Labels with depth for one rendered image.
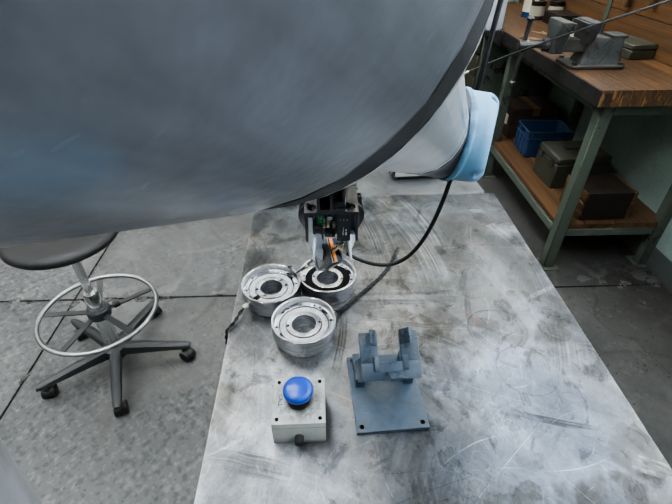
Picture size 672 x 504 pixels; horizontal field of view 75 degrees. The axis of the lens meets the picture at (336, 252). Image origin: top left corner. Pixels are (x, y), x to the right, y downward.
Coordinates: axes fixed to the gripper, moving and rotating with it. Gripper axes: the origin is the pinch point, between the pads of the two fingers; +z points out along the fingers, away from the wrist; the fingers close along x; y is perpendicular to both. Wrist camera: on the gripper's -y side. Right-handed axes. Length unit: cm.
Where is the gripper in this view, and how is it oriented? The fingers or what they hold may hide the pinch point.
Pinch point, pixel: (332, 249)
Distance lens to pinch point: 70.6
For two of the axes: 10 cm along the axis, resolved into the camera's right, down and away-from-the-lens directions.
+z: 0.1, 7.0, 7.1
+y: 0.2, 7.1, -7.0
